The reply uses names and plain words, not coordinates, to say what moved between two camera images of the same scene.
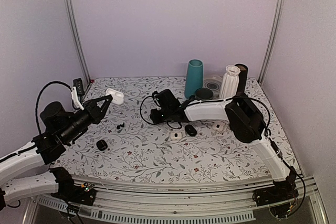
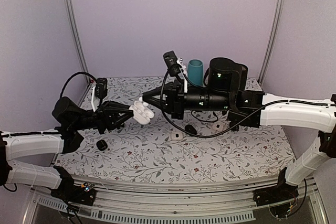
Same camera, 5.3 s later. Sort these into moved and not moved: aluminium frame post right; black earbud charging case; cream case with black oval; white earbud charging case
Moved: white earbud charging case
Not moved: aluminium frame post right; black earbud charging case; cream case with black oval
